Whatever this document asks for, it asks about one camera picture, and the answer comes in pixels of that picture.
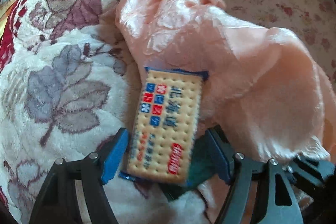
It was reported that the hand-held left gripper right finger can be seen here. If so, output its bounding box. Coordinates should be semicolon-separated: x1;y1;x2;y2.
203;128;302;224

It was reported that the cracker packet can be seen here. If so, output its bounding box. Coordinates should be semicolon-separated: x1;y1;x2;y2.
119;67;209;185

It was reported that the floral fleece blanket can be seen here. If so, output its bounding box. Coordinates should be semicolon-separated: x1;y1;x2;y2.
0;0;171;224

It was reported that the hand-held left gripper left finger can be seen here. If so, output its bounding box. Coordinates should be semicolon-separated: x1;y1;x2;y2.
29;127;129;224

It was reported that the pink quilted cloth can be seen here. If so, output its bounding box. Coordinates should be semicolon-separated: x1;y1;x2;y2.
115;0;332;224

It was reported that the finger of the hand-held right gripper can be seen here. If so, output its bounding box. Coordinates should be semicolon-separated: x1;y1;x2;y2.
282;154;336;189

